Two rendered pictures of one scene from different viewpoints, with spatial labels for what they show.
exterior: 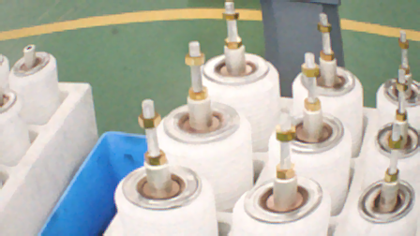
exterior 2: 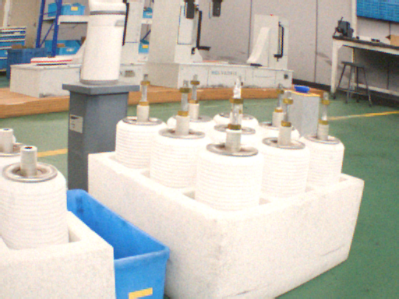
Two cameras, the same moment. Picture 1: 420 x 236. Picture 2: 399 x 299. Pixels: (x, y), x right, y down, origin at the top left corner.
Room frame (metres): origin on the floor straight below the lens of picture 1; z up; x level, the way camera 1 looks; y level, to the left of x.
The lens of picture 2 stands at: (0.34, 0.66, 0.40)
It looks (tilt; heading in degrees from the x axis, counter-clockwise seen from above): 13 degrees down; 299
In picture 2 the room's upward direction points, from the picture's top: 5 degrees clockwise
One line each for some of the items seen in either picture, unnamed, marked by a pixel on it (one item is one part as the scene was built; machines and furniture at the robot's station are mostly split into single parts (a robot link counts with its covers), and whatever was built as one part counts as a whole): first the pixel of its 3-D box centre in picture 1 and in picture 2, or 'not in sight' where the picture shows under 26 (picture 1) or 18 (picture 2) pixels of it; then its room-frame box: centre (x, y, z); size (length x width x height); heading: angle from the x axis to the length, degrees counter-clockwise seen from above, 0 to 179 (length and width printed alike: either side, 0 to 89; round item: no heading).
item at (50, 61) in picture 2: not in sight; (51, 60); (2.53, -1.28, 0.29); 0.30 x 0.30 x 0.06
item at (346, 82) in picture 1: (329, 81); (192, 118); (0.80, -0.14, 0.25); 0.08 x 0.08 x 0.01
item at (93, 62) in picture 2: not in sight; (103, 48); (1.06, -0.15, 0.39); 0.09 x 0.09 x 0.17; 76
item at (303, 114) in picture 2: not in sight; (294, 157); (0.65, -0.40, 0.16); 0.07 x 0.07 x 0.31; 69
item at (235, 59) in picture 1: (235, 59); (143, 114); (0.84, -0.03, 0.26); 0.02 x 0.02 x 0.03
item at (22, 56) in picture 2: not in sight; (26, 63); (4.57, -2.61, 0.19); 0.50 x 0.41 x 0.37; 171
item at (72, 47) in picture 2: not in sight; (61, 47); (4.71, -3.38, 0.36); 0.50 x 0.38 x 0.21; 167
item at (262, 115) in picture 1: (242, 140); (139, 170); (0.84, -0.03, 0.16); 0.10 x 0.10 x 0.18
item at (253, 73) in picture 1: (236, 69); (142, 121); (0.84, -0.03, 0.25); 0.08 x 0.08 x 0.01
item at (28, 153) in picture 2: not in sight; (28, 161); (0.73, 0.35, 0.26); 0.02 x 0.02 x 0.03
